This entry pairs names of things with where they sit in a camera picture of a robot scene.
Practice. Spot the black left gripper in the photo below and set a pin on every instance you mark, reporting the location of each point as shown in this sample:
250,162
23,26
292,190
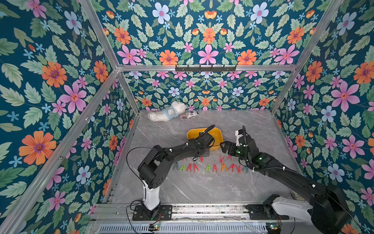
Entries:
207,151

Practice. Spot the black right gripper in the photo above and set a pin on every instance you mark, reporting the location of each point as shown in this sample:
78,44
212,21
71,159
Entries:
231,146

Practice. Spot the yellow plastic storage box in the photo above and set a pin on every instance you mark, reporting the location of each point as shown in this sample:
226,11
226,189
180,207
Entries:
215,132

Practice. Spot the orange clothespin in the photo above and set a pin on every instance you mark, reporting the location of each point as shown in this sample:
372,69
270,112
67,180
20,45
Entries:
223,167

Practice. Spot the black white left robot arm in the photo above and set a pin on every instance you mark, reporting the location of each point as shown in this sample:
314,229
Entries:
155,167

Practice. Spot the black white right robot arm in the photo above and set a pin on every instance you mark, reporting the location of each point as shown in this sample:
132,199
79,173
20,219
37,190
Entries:
323,206

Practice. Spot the newspaper print pouch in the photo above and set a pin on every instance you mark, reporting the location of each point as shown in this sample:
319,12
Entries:
189,115

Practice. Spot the white plush teddy bear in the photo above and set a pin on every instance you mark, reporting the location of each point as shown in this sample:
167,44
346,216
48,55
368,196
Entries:
171,112

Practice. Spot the patterned shoe insole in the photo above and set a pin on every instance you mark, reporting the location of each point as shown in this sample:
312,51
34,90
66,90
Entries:
296,196

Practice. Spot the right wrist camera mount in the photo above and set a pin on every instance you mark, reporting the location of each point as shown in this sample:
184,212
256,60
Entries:
240,138

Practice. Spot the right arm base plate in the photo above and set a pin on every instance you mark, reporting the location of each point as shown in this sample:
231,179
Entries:
264,212

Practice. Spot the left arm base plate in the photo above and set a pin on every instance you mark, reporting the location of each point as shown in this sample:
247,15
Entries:
160,213

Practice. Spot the black wall hook rail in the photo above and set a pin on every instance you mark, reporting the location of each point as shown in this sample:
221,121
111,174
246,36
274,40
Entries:
205,68

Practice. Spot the aluminium front mounting rail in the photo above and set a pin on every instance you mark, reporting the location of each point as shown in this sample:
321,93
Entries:
195,218

